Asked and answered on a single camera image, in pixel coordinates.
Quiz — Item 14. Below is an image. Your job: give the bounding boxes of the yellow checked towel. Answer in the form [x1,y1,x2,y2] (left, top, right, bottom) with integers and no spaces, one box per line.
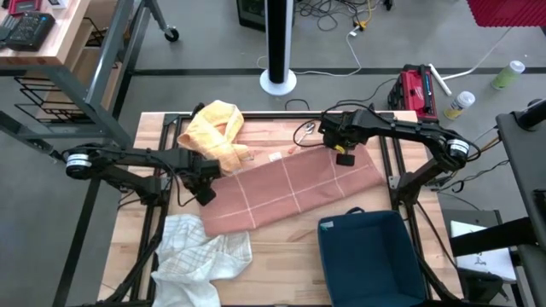
[177,99,253,175]

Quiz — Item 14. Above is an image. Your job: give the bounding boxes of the pink towel with white stripes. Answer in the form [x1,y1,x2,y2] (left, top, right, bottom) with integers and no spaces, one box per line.
[199,143,386,238]

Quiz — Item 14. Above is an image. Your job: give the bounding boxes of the white waffle towel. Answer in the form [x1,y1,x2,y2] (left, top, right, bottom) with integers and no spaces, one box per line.
[150,212,253,307]

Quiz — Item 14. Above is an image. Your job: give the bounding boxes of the red black tool case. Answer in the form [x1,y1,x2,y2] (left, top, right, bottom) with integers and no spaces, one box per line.
[386,63,440,125]

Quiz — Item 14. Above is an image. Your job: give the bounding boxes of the white plastic tube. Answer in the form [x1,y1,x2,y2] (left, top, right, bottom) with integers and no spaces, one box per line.
[427,62,452,97]

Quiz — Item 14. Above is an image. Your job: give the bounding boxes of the yellow white wipes canister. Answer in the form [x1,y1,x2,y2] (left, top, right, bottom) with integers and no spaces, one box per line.
[443,90,476,120]

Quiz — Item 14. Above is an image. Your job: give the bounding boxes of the navy fabric storage bin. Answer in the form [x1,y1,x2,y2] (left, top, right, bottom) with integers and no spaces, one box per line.
[317,206,427,307]

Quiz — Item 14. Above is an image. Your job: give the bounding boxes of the black floor box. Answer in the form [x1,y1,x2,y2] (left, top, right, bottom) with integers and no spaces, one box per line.
[236,0,268,33]

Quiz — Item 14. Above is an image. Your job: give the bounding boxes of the green wipes canister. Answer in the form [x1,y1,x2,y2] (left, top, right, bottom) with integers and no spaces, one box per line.
[490,60,526,91]

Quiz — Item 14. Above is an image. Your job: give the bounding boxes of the grey equipment cart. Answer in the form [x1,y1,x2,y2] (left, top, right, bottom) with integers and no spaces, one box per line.
[450,97,546,307]

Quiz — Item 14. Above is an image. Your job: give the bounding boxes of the white paper sheet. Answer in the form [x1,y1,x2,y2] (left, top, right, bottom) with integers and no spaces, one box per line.
[450,219,518,282]

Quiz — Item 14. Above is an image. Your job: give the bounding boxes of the red foam panel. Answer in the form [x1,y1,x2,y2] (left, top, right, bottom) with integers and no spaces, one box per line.
[466,0,546,29]

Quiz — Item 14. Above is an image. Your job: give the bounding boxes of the black keypad device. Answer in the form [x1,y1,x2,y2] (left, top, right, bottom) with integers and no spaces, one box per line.
[3,11,56,52]

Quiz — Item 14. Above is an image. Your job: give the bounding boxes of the red flat device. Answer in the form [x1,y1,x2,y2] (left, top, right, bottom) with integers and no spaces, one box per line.
[6,0,44,16]

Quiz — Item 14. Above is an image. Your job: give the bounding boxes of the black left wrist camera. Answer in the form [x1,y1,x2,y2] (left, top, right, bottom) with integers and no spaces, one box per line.
[195,186,218,207]

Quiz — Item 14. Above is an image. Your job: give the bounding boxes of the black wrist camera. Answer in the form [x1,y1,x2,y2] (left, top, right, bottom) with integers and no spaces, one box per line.
[335,152,357,168]
[195,186,218,207]

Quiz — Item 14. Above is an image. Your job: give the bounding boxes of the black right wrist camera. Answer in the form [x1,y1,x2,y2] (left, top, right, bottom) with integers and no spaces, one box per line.
[335,152,357,168]

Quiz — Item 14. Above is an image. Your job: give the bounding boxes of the metal spoon orange handle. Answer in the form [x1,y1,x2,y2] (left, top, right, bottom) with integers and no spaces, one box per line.
[288,121,317,154]

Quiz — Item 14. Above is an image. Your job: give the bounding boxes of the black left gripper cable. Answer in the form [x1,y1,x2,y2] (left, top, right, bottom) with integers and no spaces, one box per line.
[168,165,200,209]

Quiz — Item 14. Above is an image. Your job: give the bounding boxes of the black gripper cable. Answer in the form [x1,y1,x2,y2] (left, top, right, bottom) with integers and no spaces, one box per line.
[168,165,200,209]
[292,101,376,149]

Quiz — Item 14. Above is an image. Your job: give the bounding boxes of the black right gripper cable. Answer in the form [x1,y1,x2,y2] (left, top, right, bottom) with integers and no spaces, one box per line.
[292,101,376,149]

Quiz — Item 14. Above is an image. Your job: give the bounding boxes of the long black floor cable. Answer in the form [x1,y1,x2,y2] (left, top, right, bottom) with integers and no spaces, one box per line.
[336,76,400,107]

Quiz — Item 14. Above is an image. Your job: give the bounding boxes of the short black floor cable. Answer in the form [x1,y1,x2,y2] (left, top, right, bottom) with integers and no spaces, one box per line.
[284,98,311,113]

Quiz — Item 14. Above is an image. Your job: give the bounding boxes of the white power cable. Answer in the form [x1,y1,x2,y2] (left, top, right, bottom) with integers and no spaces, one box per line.
[255,25,363,78]

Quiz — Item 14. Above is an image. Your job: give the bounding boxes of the black aluminium table frame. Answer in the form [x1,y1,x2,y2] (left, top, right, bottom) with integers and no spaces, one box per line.
[80,109,470,307]

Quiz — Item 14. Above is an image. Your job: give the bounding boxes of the black floor cable tangle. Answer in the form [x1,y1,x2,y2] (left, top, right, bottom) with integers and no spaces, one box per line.
[293,0,393,33]

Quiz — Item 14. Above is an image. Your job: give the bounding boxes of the black orange cable bundle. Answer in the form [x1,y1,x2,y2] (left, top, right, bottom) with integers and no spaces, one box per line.
[426,136,511,195]

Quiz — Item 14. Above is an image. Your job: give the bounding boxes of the thin white floor cable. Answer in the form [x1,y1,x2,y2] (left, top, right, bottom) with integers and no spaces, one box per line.
[441,27,513,82]

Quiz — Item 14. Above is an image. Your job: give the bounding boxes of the black wire rack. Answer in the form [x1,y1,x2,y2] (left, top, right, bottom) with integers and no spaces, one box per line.
[15,16,120,125]

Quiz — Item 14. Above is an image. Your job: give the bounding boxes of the wooden workbench grey frame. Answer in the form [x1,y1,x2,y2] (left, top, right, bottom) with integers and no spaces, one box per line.
[0,0,180,163]

